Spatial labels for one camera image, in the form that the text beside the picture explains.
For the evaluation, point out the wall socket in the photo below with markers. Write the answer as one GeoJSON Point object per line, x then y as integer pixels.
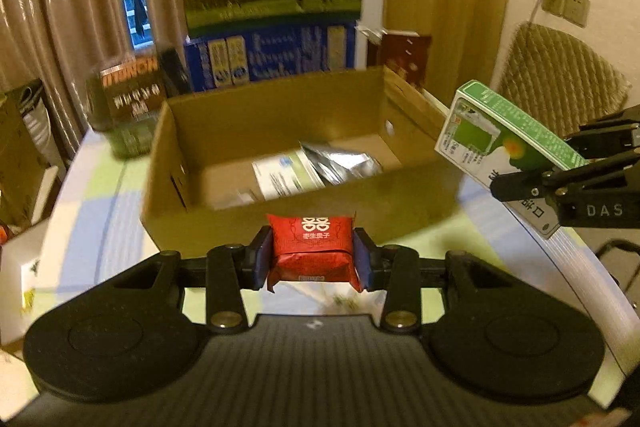
{"type": "Point", "coordinates": [567, 4]}

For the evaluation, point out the red candy packet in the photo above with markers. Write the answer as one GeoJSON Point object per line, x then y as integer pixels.
{"type": "Point", "coordinates": [310, 252]}

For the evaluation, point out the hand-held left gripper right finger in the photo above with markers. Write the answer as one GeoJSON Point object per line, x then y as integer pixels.
{"type": "Point", "coordinates": [362, 262]}

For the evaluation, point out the brown cardboard storage box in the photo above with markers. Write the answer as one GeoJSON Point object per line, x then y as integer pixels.
{"type": "Point", "coordinates": [20, 157]}

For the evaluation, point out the dark red paper bag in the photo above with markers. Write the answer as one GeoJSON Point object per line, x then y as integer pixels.
{"type": "Point", "coordinates": [405, 54]}

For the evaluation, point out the black metal tube frame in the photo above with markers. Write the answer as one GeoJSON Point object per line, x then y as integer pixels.
{"type": "Point", "coordinates": [612, 247]}

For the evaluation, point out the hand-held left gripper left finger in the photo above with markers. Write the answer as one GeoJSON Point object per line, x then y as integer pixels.
{"type": "Point", "coordinates": [261, 257]}

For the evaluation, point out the small white medicine box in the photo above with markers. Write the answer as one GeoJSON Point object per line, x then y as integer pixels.
{"type": "Point", "coordinates": [282, 177]}

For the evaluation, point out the silver foil bag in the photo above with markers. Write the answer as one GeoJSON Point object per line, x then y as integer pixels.
{"type": "Point", "coordinates": [345, 164]}

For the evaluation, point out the dark brown snack package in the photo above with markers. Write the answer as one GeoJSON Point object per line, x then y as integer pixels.
{"type": "Point", "coordinates": [130, 102]}

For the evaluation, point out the checked cloth desktop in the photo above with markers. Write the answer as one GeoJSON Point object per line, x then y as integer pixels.
{"type": "Point", "coordinates": [100, 232]}

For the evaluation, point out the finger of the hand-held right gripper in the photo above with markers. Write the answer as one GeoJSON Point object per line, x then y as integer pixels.
{"type": "Point", "coordinates": [607, 132]}
{"type": "Point", "coordinates": [520, 187]}

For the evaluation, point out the green and white box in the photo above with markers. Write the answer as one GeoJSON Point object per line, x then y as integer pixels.
{"type": "Point", "coordinates": [480, 132]}

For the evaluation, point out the beige pleated curtain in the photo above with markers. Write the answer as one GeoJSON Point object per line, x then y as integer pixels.
{"type": "Point", "coordinates": [60, 7]}

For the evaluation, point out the white open gift box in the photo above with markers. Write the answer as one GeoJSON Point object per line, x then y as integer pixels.
{"type": "Point", "coordinates": [25, 282]}

